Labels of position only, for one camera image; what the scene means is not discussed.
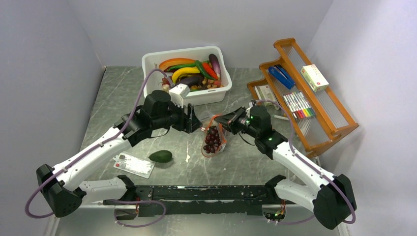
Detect toy red chili pepper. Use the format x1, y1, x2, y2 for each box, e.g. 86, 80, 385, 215
202, 62, 219, 80

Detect white plastic bin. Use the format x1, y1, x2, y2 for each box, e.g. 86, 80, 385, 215
142, 46, 232, 105

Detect toy orange papaya slice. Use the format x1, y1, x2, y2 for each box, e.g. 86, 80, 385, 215
158, 58, 195, 71

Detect small white box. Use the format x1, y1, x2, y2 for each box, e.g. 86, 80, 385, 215
258, 85, 276, 106

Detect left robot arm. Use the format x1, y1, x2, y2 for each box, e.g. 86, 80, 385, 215
36, 85, 201, 218

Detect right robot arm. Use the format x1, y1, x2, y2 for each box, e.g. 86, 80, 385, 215
214, 105, 357, 230

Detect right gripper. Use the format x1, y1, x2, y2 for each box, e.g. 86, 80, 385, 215
214, 106, 259, 139

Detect white marker pen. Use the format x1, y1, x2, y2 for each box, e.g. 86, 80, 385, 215
273, 115, 289, 120

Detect toy purple eggplant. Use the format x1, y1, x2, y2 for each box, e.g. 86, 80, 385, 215
175, 74, 204, 87

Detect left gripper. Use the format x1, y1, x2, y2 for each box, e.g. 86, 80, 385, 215
152, 98, 202, 133

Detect toy green chili pepper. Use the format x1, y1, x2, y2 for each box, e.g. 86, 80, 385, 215
164, 60, 211, 73

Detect toy yellow banana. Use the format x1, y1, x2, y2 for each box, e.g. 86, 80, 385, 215
172, 67, 200, 83

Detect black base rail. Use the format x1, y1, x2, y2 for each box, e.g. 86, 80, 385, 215
120, 175, 285, 217

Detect toy green avocado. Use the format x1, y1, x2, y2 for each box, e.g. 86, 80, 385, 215
149, 150, 173, 163

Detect white red box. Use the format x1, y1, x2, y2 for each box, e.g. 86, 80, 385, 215
300, 64, 329, 92

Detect wooden shelf rack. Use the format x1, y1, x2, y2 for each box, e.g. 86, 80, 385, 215
247, 38, 359, 158

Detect toy red grapes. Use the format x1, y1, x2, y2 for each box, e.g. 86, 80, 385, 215
161, 77, 171, 88

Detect toy dark grapes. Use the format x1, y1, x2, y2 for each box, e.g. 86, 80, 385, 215
203, 126, 221, 154

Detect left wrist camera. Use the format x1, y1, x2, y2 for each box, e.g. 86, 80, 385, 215
168, 84, 190, 108

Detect coloured marker set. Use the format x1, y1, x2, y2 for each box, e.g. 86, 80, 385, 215
283, 91, 316, 120

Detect flat clear packet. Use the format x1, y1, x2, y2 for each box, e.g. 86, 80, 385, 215
113, 152, 155, 179

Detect clear zip top bag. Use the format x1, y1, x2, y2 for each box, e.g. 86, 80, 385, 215
199, 111, 228, 158

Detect blue stapler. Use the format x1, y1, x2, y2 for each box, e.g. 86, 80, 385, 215
268, 64, 296, 89

